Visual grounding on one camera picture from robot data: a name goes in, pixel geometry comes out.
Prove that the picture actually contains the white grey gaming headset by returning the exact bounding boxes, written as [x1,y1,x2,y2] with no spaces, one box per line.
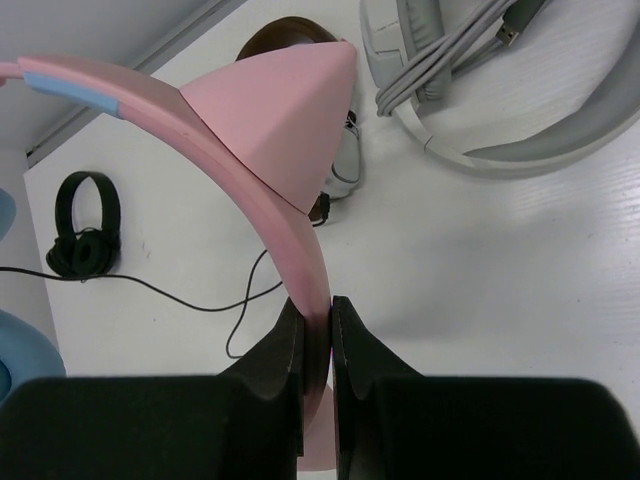
[359,1,639,177]

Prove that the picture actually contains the brown silver headphones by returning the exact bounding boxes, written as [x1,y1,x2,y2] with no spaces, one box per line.
[235,16,364,227]

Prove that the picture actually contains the thin black headphone cable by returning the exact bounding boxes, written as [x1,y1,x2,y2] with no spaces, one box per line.
[0,247,287,359]

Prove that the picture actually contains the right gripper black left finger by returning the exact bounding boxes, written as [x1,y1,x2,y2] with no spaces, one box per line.
[1,303,304,479]

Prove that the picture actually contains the black on-ear headphones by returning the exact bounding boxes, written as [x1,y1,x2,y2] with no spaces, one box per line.
[45,171,121,279]

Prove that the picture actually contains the pink blue cat-ear headphones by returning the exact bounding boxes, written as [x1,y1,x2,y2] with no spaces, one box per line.
[1,42,356,474]

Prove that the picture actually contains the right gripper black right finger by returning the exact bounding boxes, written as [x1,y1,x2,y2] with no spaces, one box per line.
[331,296,639,479]

